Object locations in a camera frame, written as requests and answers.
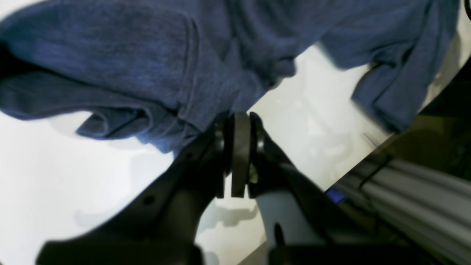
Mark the blue t-shirt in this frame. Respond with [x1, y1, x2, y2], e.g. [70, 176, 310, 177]
[1, 0, 460, 153]

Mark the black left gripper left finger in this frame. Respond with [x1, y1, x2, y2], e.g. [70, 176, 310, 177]
[37, 114, 233, 265]

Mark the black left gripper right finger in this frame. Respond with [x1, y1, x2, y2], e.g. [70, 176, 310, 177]
[231, 113, 429, 265]

